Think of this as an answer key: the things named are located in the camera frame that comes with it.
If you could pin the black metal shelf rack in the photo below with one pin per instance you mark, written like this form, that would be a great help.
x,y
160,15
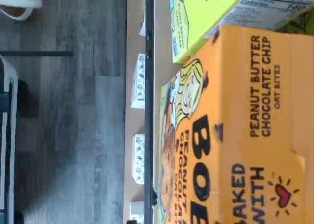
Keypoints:
x,y
149,111

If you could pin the white patterned pantry box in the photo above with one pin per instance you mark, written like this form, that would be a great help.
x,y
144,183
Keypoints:
x,y
139,160
143,28
140,86

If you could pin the thin black metal bar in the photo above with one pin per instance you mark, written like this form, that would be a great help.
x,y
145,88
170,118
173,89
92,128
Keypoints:
x,y
36,54

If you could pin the orange Bobo's peanut butter box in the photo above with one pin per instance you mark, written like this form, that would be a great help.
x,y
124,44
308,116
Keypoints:
x,y
309,98
233,98

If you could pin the brown object with white rim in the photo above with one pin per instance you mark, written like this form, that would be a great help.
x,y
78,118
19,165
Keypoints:
x,y
24,0

